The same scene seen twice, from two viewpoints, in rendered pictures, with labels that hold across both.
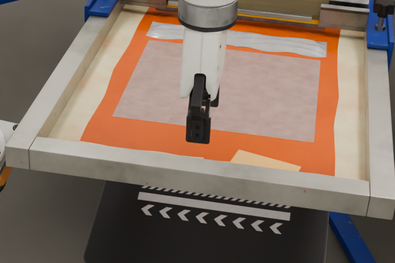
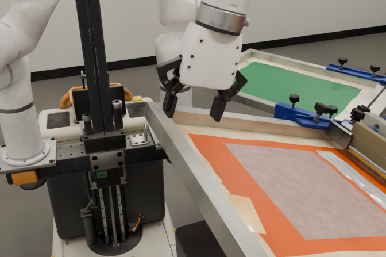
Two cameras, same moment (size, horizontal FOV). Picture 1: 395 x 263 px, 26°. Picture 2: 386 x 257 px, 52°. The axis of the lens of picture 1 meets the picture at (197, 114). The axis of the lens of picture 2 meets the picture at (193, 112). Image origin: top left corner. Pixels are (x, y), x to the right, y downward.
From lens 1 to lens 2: 89 cm
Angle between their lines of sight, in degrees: 49
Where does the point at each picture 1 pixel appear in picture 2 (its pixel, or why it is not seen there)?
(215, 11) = (207, 8)
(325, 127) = (332, 245)
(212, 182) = (190, 179)
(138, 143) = (208, 154)
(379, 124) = not seen: outside the picture
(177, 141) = (227, 169)
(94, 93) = (236, 135)
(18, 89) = not seen: hidden behind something
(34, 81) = not seen: hidden behind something
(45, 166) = (150, 121)
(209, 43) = (193, 31)
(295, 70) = (378, 221)
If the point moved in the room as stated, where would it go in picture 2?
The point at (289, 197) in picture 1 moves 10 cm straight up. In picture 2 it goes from (214, 224) to (216, 175)
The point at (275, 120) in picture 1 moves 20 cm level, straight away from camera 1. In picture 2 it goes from (305, 214) to (381, 188)
